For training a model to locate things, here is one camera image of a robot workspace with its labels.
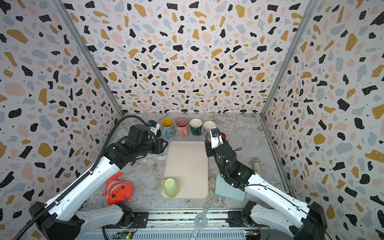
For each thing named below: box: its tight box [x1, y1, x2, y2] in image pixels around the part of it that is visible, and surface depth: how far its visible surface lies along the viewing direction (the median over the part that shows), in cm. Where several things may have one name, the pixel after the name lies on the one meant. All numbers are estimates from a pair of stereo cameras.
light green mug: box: [160, 178, 180, 198], surface depth 78 cm
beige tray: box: [162, 140, 209, 200], surface depth 92 cm
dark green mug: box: [189, 118, 203, 136], surface depth 105 cm
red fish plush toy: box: [102, 172, 134, 206], surface depth 76 cm
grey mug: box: [203, 120, 217, 137], surface depth 105 cm
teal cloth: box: [215, 174, 245, 202], surface depth 83 cm
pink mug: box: [175, 117, 190, 137], surface depth 103 cm
